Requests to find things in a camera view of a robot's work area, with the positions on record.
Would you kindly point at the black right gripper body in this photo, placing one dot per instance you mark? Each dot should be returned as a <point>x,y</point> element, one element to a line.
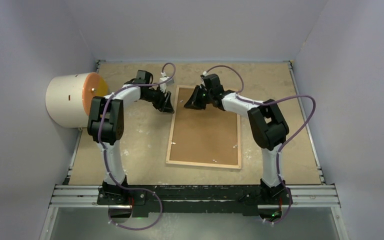
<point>209,96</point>

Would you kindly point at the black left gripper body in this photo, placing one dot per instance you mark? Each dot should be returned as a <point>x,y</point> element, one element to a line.
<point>156,97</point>

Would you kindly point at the wooden picture frame with glass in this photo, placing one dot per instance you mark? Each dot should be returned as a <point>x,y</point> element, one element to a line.
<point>205,165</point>

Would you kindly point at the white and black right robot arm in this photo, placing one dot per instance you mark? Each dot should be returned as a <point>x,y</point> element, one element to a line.
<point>267,123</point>

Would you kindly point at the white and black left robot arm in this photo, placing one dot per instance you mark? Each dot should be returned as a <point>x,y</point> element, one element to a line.
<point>106,123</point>

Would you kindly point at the white cylinder with orange lid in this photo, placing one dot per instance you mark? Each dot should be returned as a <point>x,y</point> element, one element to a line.
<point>68,98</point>

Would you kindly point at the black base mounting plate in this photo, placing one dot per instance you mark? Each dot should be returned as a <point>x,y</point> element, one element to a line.
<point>247,200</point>

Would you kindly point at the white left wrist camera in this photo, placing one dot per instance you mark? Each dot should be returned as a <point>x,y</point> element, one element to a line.
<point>165,81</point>

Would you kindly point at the aluminium extrusion rail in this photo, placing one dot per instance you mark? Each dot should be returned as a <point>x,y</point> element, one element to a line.
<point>303,196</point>

